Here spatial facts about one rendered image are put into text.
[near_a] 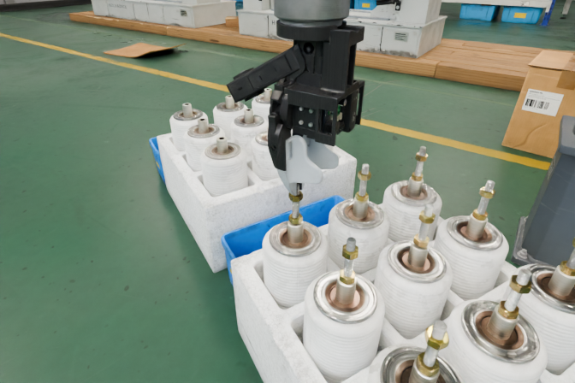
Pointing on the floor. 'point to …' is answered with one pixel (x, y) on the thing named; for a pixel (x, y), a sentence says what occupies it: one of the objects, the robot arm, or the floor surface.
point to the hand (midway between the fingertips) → (293, 181)
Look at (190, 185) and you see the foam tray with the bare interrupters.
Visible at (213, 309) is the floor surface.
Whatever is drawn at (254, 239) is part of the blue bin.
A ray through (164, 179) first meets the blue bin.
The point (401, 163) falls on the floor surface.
